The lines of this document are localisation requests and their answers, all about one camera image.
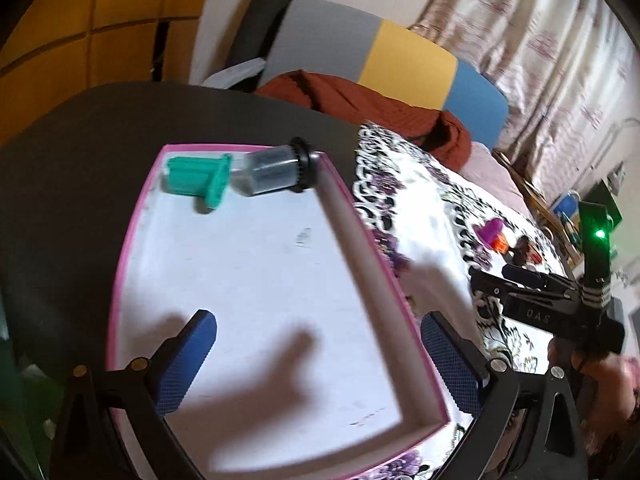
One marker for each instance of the grey yellow blue headboard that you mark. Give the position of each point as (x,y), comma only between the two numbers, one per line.
(400,55)

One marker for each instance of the rust brown garment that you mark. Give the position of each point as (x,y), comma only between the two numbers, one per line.
(360,100)

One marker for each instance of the clear jar with black lid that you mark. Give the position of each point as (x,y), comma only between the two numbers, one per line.
(270,170)

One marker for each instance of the purple plastic toy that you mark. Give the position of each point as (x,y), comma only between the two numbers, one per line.
(487,231)

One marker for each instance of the orange plastic toy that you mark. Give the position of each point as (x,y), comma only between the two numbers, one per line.
(500,244)

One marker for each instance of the wooden bed frame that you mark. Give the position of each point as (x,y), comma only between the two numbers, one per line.
(545,210)

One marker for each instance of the patterned beige curtain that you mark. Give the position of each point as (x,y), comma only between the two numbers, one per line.
(540,35)

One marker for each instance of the yellow wooden wardrobe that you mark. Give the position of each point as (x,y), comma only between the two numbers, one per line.
(75,10)

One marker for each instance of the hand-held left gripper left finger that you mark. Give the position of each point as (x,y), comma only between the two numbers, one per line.
(184,365)

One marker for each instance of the floral embroidered white tablecloth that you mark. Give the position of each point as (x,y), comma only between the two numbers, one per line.
(425,220)

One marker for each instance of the white plastic sheet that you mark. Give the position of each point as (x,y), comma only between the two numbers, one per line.
(235,74)

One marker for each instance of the blue plastic container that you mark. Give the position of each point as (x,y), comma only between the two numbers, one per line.
(565,206)

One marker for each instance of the pink bedding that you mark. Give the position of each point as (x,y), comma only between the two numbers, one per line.
(495,180)

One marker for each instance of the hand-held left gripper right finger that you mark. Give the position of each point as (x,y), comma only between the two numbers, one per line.
(450,365)

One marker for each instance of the green plastic spool piece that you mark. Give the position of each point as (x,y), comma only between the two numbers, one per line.
(192,175)

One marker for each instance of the curved metal rod stand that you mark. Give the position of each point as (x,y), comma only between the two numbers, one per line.
(612,127)

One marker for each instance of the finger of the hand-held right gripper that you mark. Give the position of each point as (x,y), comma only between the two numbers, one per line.
(525,274)
(495,286)

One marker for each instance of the pink-edged white tray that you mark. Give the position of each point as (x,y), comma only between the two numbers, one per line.
(260,270)

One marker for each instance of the dark brown small toy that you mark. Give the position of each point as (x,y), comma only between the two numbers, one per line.
(522,250)

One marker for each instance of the person's right hand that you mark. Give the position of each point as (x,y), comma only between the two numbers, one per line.
(610,390)

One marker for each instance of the black rolled mat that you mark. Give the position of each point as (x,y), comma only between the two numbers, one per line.
(260,20)

